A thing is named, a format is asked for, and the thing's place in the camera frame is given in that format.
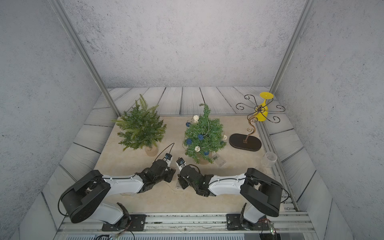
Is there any clear battery box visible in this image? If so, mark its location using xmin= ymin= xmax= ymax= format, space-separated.
xmin=212 ymin=154 xmax=226 ymax=168
xmin=176 ymin=181 xmax=183 ymax=191

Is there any fern tree wooden base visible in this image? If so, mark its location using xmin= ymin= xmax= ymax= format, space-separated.
xmin=112 ymin=94 xmax=167 ymax=157

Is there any small christmas tree wooden base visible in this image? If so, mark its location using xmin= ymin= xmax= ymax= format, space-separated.
xmin=182 ymin=103 xmax=227 ymax=165

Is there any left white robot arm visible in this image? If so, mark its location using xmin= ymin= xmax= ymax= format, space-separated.
xmin=59 ymin=154 xmax=176 ymax=230

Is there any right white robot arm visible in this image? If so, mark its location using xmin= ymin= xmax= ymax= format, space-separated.
xmin=178 ymin=164 xmax=284 ymax=224

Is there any beige table mat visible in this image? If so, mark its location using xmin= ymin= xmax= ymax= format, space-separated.
xmin=95 ymin=116 xmax=265 ymax=213

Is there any clear plastic wine glass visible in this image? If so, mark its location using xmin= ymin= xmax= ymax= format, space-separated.
xmin=256 ymin=152 xmax=278 ymax=175

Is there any yellow plastic goblet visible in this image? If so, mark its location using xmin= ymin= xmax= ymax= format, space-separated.
xmin=254 ymin=92 xmax=274 ymax=122

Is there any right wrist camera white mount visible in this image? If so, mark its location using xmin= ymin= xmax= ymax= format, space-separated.
xmin=176 ymin=158 xmax=186 ymax=171

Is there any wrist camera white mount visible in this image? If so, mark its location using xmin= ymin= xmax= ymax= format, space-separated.
xmin=176 ymin=158 xmax=186 ymax=171
xmin=164 ymin=153 xmax=173 ymax=167

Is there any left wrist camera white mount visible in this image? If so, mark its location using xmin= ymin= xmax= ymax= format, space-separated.
xmin=164 ymin=153 xmax=173 ymax=167

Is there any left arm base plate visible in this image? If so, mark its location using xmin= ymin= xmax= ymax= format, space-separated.
xmin=102 ymin=203 xmax=147 ymax=232

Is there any black scroll wire stand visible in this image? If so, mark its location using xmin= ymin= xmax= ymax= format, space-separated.
xmin=229 ymin=94 xmax=281 ymax=152

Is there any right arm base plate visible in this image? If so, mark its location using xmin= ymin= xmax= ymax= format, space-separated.
xmin=226 ymin=203 xmax=271 ymax=232

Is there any aluminium front rail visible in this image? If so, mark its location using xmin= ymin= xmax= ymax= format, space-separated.
xmin=54 ymin=212 xmax=318 ymax=240

